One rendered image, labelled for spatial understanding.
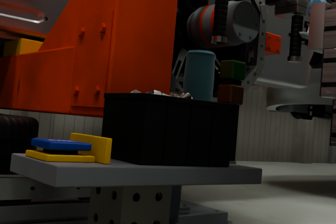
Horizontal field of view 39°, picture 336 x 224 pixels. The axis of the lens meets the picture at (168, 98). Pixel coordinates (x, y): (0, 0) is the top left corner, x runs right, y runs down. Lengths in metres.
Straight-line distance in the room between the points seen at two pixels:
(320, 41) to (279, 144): 7.99
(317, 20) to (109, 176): 0.49
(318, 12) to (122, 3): 0.39
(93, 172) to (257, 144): 7.78
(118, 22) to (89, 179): 0.39
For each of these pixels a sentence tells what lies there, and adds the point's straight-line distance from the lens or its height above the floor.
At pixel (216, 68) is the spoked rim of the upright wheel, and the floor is 0.73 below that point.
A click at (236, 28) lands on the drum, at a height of 0.82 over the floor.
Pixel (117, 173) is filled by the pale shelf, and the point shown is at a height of 0.44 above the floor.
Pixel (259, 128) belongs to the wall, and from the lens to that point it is 8.43.
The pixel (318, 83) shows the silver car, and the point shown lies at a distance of 4.10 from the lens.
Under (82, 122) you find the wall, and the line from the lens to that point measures 6.13.
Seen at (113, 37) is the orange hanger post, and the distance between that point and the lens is 0.97.
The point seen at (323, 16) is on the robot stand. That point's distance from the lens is 0.94.
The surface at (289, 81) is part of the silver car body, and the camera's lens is 2.23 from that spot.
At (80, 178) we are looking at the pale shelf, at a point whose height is 0.43.
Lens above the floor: 0.52
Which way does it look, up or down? 3 degrees up
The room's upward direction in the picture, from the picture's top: 5 degrees clockwise
